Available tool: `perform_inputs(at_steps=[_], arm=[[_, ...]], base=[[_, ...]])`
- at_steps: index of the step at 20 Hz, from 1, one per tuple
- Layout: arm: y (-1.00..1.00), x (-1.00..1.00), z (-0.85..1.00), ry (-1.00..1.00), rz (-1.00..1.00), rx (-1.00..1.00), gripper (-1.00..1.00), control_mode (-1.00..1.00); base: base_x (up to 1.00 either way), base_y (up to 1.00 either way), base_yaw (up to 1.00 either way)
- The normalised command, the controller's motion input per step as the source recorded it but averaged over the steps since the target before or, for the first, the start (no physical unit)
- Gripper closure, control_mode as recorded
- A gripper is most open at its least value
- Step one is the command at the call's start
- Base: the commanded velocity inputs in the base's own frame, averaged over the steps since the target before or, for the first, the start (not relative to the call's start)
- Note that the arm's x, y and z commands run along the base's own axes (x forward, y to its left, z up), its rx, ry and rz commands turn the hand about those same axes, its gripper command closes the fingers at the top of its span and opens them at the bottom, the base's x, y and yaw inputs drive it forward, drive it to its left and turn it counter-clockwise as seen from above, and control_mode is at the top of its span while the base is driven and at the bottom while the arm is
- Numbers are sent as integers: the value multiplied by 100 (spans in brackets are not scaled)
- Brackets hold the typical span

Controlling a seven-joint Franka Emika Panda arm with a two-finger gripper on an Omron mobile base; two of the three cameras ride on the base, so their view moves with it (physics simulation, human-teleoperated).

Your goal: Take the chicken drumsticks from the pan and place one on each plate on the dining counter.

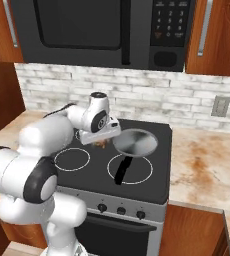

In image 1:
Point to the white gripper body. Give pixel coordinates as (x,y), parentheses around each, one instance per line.
(97,135)

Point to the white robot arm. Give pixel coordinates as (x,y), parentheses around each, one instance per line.
(43,133)

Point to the brown chicken drumstick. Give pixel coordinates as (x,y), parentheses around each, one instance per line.
(101,144)

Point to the black hob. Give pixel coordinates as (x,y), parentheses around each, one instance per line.
(93,181)

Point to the silver oven front panel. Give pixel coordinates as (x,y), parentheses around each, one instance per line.
(120,201)

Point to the black oven knob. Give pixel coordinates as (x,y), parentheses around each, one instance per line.
(102,208)
(121,210)
(140,214)

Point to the black microwave oven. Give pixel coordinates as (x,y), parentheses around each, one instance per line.
(87,53)

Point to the wooden tall cupboard panel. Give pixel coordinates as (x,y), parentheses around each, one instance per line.
(0,96)

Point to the black oven door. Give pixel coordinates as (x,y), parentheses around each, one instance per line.
(120,243)

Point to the wooden base cupboard door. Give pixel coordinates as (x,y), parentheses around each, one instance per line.
(20,237)
(190,233)

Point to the grey wall socket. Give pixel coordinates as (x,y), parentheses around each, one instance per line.
(220,106)

